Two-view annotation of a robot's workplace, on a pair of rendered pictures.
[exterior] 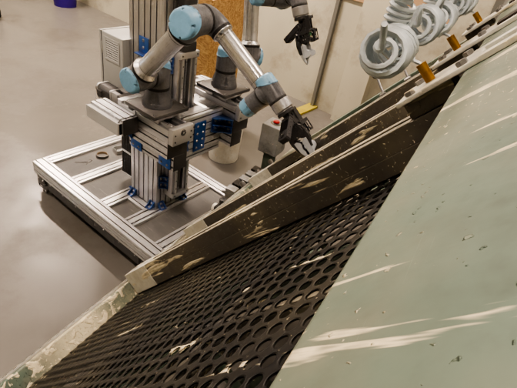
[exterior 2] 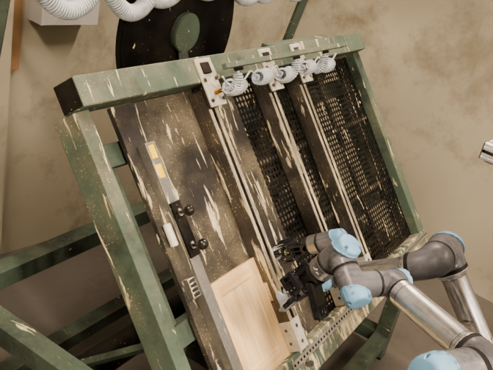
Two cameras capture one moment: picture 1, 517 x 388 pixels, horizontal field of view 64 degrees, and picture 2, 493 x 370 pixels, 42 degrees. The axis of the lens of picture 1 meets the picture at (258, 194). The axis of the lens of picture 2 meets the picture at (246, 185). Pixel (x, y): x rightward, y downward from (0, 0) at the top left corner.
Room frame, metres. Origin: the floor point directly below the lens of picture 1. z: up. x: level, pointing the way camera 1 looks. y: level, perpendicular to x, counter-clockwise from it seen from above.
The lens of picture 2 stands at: (3.68, -0.19, 2.48)
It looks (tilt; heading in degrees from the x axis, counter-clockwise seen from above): 24 degrees down; 184
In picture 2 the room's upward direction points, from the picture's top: 13 degrees clockwise
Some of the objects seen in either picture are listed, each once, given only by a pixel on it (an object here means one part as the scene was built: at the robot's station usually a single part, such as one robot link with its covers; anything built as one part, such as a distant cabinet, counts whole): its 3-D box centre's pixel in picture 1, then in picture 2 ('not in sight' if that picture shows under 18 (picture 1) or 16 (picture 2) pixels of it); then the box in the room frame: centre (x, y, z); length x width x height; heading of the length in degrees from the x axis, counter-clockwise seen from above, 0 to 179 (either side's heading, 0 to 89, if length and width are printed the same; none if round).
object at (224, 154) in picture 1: (226, 132); not in sight; (3.29, 0.38, 0.24); 0.32 x 0.30 x 0.47; 148
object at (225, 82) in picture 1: (225, 77); not in sight; (2.32, 0.32, 1.09); 0.15 x 0.15 x 0.10
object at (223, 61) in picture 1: (228, 56); not in sight; (2.33, 0.32, 1.20); 0.13 x 0.12 x 0.14; 123
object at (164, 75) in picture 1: (157, 71); not in sight; (1.90, 0.59, 1.20); 0.13 x 0.12 x 0.14; 156
